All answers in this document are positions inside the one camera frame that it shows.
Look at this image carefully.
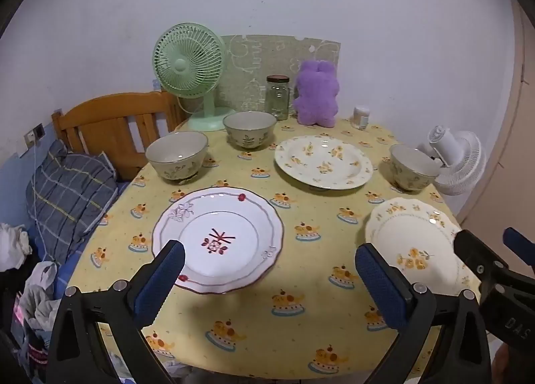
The wall socket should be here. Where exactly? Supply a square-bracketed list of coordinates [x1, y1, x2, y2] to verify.
[24, 122, 46, 149]

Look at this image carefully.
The grey plaid pillow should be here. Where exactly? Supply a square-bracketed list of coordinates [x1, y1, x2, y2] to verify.
[26, 140, 120, 265]

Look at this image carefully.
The white plate with red rim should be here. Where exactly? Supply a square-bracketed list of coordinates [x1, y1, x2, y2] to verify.
[151, 187, 285, 295]

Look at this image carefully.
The yellow printed tablecloth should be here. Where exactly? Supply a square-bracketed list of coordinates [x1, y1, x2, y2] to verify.
[65, 118, 481, 380]

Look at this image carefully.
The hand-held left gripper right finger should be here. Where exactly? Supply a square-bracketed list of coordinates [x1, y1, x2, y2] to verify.
[355, 243, 494, 384]

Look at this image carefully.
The white standing fan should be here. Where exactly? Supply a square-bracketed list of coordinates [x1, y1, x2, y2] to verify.
[416, 125, 488, 196]

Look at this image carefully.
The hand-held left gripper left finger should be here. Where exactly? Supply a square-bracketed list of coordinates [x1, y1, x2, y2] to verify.
[47, 239, 186, 384]

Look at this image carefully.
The deep plate with yellow flowers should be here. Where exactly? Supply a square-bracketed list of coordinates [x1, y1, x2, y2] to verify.
[274, 136, 374, 191]

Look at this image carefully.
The grey white garment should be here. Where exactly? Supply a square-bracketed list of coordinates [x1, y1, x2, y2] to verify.
[19, 261, 63, 334]

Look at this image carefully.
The scalloped plate with yellow flowers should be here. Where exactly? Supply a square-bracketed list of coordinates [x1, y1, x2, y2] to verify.
[364, 197, 475, 297]

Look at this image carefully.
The cream floral ceramic bowl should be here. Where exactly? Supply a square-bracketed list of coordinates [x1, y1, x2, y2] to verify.
[389, 144, 441, 193]
[145, 132, 209, 181]
[223, 111, 277, 150]

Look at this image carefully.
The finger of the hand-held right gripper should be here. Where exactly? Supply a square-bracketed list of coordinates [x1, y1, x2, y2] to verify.
[453, 230, 508, 305]
[503, 227, 535, 280]

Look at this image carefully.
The wooden bed headboard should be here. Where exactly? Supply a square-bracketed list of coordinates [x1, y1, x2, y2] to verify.
[51, 91, 187, 182]

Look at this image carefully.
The beige wooden door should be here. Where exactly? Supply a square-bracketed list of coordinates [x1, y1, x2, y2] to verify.
[457, 0, 535, 238]

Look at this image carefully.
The glass jar with dark lid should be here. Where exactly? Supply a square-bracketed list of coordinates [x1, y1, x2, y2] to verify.
[265, 75, 291, 120]

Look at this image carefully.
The purple plush toy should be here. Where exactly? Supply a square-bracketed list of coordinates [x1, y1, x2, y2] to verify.
[293, 60, 340, 126]

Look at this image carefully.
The dark clothing pile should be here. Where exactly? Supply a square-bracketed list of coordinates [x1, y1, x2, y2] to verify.
[0, 256, 55, 384]

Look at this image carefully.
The patterned green wall board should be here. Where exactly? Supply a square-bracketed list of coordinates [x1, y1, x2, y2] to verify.
[215, 34, 341, 115]

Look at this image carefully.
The green desk fan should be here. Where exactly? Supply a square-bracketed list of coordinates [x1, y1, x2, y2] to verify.
[151, 23, 237, 131]

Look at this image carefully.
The small white swab container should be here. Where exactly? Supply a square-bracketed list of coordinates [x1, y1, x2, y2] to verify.
[352, 106, 371, 130]

